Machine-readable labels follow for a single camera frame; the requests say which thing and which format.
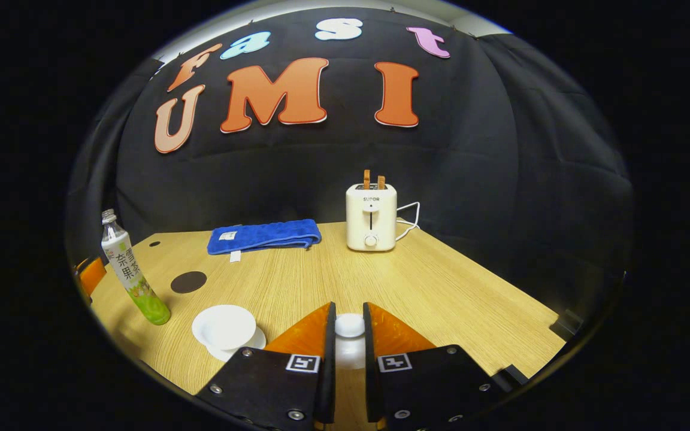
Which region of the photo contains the white teacup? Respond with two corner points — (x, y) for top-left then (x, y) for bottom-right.
(192, 305), (257, 351)

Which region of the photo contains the black table edge bracket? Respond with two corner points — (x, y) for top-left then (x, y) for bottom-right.
(549, 308), (585, 341)

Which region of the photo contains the white toaster cable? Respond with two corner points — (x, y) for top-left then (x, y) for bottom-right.
(395, 202), (421, 242)

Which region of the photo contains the white teacup lid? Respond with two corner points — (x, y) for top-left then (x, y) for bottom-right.
(333, 313), (367, 371)

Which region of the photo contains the dark round coaster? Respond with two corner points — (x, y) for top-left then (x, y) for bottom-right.
(170, 271), (208, 295)

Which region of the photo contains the blue folded towel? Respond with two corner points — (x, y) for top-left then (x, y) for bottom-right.
(207, 218), (322, 263)

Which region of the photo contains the black backdrop cloth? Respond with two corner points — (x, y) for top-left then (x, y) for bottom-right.
(65, 6), (634, 324)

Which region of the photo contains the cream toaster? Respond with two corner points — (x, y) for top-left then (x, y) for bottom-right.
(346, 183), (398, 252)

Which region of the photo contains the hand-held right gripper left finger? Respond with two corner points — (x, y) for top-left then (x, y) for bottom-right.
(194, 301), (337, 431)

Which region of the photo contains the clear green-label water bottle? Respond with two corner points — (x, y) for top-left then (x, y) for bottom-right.
(101, 209), (172, 326)

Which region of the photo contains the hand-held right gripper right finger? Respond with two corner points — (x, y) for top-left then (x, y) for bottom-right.
(363, 302), (501, 431)

